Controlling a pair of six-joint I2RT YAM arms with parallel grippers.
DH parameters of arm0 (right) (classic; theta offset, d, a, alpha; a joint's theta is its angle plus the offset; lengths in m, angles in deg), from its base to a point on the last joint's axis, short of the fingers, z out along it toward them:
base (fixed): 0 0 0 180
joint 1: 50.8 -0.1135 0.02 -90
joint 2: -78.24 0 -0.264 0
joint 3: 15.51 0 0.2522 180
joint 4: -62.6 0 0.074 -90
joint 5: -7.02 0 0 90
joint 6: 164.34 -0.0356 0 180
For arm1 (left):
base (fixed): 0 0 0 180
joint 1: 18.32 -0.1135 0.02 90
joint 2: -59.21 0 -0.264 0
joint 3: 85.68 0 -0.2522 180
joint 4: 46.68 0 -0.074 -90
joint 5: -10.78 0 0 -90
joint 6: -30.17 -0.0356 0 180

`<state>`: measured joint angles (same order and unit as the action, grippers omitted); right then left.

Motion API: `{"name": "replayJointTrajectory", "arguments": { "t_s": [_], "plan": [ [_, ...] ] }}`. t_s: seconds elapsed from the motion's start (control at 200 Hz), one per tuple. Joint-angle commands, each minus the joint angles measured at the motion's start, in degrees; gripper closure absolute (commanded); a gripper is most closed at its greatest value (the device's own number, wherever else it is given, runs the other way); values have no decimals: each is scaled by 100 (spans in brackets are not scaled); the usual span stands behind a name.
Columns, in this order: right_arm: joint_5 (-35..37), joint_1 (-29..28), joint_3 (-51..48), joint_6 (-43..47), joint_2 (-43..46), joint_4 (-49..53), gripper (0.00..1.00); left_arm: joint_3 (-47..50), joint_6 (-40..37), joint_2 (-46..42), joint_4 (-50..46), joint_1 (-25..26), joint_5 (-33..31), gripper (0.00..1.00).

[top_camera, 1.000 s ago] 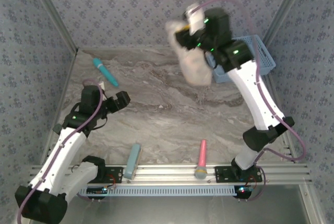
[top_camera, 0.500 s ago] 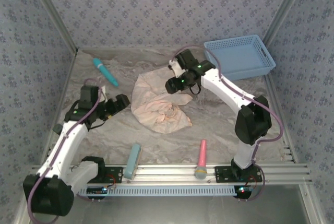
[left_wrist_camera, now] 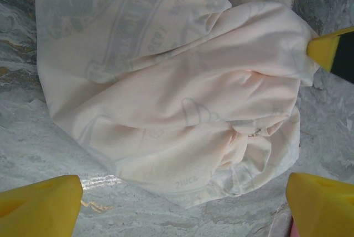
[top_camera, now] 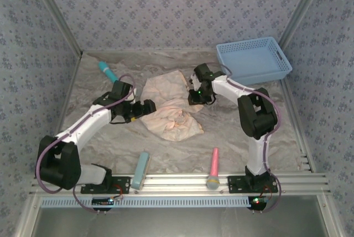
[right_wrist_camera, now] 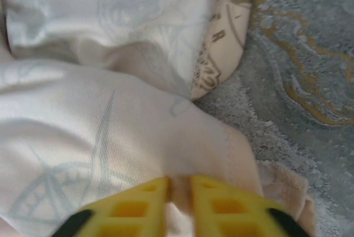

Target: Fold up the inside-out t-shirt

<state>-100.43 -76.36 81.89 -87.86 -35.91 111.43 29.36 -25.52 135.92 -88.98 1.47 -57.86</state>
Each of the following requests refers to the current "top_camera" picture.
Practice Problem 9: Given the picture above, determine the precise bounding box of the light blue slotted cable duct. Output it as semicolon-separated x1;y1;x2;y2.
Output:
40;196;254;209

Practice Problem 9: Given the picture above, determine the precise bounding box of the teal cylindrical wand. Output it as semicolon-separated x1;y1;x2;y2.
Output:
98;61;119;83

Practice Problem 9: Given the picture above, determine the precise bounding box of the blue plastic basket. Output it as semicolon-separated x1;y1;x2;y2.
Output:
215;36;293;88

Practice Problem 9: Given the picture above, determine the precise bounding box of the grey metal front panel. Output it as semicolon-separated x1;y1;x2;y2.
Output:
15;195;342;237

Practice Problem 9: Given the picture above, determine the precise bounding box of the pink toy microphone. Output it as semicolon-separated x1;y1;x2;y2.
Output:
206;148;221;191

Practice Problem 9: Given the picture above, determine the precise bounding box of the aluminium front rail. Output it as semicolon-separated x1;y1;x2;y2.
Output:
29;172;331;197

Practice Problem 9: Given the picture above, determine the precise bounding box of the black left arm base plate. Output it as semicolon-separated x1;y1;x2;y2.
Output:
80;175;131;195

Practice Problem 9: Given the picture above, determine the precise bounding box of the peach printed t-shirt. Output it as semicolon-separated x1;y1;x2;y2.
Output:
139;70;206;143

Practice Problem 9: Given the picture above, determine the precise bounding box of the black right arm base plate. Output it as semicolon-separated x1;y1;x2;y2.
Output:
227;175;279;195

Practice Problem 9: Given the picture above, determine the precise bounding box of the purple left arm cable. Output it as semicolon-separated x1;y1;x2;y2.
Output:
35;73;138;215

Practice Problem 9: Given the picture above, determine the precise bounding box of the light blue board eraser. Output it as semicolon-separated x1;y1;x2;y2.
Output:
131;151;152;191

